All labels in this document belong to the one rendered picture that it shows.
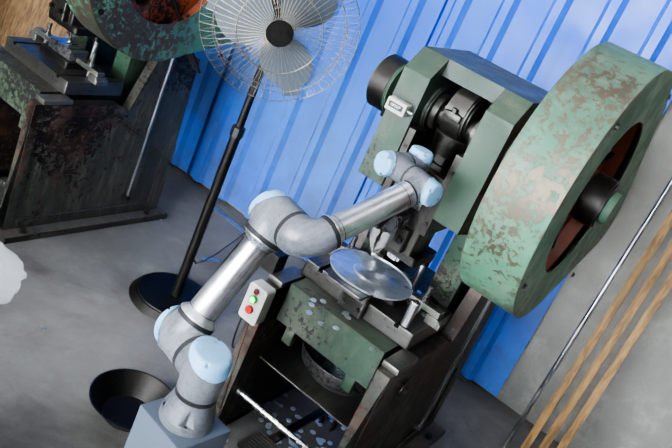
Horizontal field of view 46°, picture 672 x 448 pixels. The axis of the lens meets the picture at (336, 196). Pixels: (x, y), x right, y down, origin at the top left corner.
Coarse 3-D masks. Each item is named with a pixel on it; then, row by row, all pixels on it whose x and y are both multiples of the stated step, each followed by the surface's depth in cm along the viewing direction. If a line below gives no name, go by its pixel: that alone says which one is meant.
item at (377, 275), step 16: (336, 256) 256; (352, 256) 261; (336, 272) 245; (352, 272) 250; (368, 272) 253; (384, 272) 259; (400, 272) 264; (368, 288) 244; (384, 288) 249; (400, 288) 253
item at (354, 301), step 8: (336, 280) 241; (344, 288) 239; (352, 288) 241; (344, 296) 254; (352, 296) 238; (360, 296) 238; (368, 296) 241; (344, 304) 255; (352, 304) 253; (360, 304) 251; (368, 304) 251; (352, 312) 253; (360, 312) 252
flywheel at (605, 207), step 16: (640, 128) 243; (624, 144) 245; (608, 160) 250; (624, 160) 251; (592, 176) 222; (608, 176) 223; (592, 192) 219; (608, 192) 218; (576, 208) 222; (592, 208) 219; (608, 208) 220; (576, 224) 255; (592, 224) 223; (560, 240) 252; (560, 256) 251
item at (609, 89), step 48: (624, 48) 219; (576, 96) 196; (624, 96) 194; (528, 144) 195; (576, 144) 191; (528, 192) 194; (576, 192) 199; (624, 192) 268; (480, 240) 206; (528, 240) 196; (576, 240) 280; (480, 288) 221; (528, 288) 217
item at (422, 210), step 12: (432, 168) 248; (444, 168) 247; (420, 204) 246; (420, 216) 247; (384, 228) 249; (408, 228) 249; (396, 240) 248; (408, 240) 249; (420, 240) 251; (408, 252) 251; (420, 252) 257
